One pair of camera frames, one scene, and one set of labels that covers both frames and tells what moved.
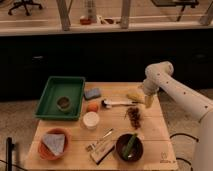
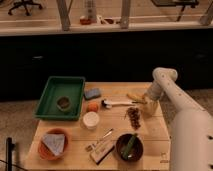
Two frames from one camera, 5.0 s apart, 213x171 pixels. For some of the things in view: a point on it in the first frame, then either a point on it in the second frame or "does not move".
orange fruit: x=92 y=107 does not move
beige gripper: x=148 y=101 to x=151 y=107
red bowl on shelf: x=86 y=21 does not move
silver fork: x=106 y=132 does not move
